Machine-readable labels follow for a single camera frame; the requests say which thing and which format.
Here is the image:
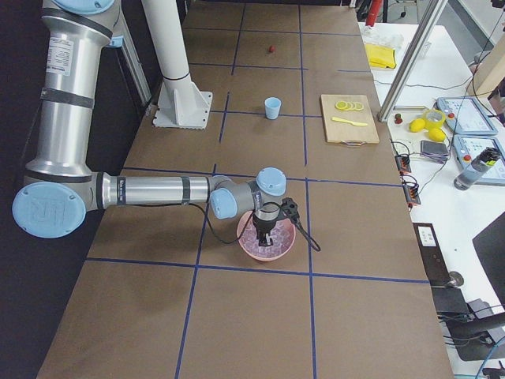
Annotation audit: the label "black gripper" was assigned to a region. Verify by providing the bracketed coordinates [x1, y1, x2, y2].
[252, 201, 281, 246]

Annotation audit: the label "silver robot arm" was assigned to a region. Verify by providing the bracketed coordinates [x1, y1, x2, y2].
[12, 1, 286, 246]

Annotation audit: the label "clear ice cube pile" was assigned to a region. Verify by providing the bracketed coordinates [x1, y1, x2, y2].
[241, 220, 293, 256]

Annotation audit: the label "light blue cup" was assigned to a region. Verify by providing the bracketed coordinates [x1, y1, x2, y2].
[264, 97, 282, 120]

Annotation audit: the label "yellow plastic knife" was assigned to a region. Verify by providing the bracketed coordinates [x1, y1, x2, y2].
[331, 117, 368, 127]

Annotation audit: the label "wooden cutting board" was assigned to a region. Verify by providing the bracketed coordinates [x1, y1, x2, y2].
[320, 94, 380, 146]

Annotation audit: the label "orange connector block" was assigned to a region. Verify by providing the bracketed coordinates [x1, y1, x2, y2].
[395, 155, 411, 174]
[402, 182, 421, 208]

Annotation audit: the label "lemon slices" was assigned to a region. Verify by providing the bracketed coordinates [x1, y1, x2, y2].
[335, 100, 365, 111]

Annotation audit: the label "white mounting pole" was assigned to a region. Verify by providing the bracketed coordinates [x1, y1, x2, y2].
[142, 0, 213, 129]

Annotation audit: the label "left yellow lemon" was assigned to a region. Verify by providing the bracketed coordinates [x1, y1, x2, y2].
[409, 118, 425, 133]

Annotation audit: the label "yellow lemon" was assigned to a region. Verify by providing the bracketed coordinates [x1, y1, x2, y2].
[409, 118, 425, 133]
[428, 128, 447, 143]

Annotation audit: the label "purple grey pouch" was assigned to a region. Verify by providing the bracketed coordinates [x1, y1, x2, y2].
[421, 140, 449, 163]

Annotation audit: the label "right yellow lemon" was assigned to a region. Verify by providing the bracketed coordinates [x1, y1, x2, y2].
[428, 128, 447, 143]

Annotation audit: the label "yellow tape roll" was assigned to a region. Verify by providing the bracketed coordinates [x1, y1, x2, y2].
[422, 109, 446, 130]

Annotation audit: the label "yellow cloth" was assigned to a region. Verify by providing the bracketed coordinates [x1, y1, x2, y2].
[365, 43, 397, 69]

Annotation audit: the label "near teach pendant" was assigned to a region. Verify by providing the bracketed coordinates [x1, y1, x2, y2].
[454, 135, 504, 188]

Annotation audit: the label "teach pendant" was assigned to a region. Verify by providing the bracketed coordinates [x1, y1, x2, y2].
[436, 96, 498, 136]
[454, 135, 504, 188]

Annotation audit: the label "far teach pendant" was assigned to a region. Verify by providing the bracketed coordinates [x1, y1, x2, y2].
[436, 96, 498, 136]

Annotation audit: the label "clear water bottle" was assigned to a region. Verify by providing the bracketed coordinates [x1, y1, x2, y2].
[453, 147, 501, 190]

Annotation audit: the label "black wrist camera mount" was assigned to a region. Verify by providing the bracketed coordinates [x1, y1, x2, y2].
[279, 197, 301, 226]

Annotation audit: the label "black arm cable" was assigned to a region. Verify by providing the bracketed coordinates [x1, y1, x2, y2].
[185, 201, 321, 252]

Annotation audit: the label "aluminium frame post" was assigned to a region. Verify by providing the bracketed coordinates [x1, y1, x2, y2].
[377, 0, 448, 122]

